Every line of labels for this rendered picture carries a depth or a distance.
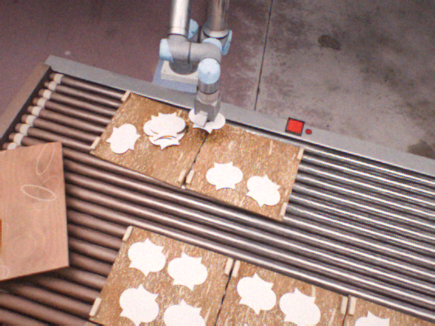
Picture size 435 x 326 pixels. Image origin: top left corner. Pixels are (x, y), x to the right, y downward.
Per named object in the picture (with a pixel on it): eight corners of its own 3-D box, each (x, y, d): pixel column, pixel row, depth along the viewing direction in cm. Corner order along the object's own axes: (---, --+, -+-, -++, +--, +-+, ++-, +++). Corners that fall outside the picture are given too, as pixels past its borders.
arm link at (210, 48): (193, 33, 151) (189, 57, 146) (224, 37, 152) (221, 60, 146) (192, 49, 158) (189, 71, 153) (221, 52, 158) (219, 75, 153)
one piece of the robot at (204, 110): (186, 102, 151) (187, 127, 165) (209, 110, 149) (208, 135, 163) (200, 78, 156) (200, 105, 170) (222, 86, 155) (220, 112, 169)
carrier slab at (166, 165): (129, 94, 193) (129, 91, 192) (212, 123, 187) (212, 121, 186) (90, 154, 177) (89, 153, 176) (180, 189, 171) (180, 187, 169)
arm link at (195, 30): (173, 38, 200) (172, 14, 189) (201, 41, 200) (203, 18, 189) (169, 56, 194) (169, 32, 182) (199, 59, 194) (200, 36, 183)
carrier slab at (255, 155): (214, 122, 187) (214, 119, 186) (303, 150, 182) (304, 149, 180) (184, 189, 171) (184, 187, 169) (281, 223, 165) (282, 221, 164)
